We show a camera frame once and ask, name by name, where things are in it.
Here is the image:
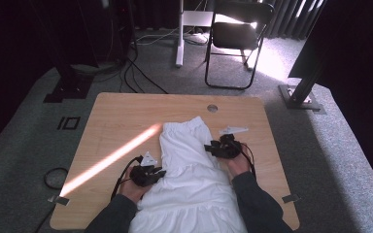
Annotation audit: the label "black floor cables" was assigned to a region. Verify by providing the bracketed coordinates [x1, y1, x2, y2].
[119, 0, 170, 95]

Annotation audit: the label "round black ring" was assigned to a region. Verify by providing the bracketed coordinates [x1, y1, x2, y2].
[43, 167, 70, 190]

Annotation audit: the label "thin black floor cable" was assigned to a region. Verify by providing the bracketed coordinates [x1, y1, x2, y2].
[33, 203, 58, 233]

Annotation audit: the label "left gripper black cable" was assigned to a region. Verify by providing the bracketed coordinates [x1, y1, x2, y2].
[110, 155, 144, 202]

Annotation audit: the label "black post with grey base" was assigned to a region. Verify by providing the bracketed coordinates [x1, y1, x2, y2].
[278, 62, 326, 115]

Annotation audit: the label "white floor cables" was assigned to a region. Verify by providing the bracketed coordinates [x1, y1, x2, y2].
[132, 25, 209, 47]

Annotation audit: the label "person's left hand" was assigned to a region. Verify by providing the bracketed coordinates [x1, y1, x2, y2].
[119, 171, 154, 204]

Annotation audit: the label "black folding chair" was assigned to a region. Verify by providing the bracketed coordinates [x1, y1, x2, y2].
[204, 0, 276, 91]

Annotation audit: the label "dark equipment rack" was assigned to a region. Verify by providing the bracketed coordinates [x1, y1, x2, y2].
[74, 0, 136, 69]

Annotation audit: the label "grey pleated curtain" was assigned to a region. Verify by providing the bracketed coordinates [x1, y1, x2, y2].
[265, 0, 324, 41]

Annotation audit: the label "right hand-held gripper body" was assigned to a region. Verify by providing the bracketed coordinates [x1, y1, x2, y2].
[213, 125, 250, 159]

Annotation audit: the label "black stand with square base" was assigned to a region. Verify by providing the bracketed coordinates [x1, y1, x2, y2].
[28, 0, 95, 104]

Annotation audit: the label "white desk frame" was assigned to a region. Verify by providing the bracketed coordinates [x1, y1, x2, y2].
[174, 0, 215, 68]

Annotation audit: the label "white tiered skirt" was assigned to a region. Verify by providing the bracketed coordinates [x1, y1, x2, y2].
[128, 116, 249, 233]

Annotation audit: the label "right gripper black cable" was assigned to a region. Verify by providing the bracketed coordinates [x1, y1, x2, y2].
[236, 142, 257, 179]

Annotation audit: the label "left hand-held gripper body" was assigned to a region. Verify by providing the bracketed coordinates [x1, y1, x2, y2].
[129, 150, 158, 188]

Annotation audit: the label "grey tape piece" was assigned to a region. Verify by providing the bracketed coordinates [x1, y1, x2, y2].
[48, 194, 71, 207]
[281, 193, 301, 204]

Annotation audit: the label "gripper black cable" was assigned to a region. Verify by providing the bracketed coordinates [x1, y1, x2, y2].
[236, 142, 257, 179]
[110, 155, 144, 202]

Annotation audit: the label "person's right hand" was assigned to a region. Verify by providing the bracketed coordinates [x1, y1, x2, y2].
[224, 151, 252, 183]

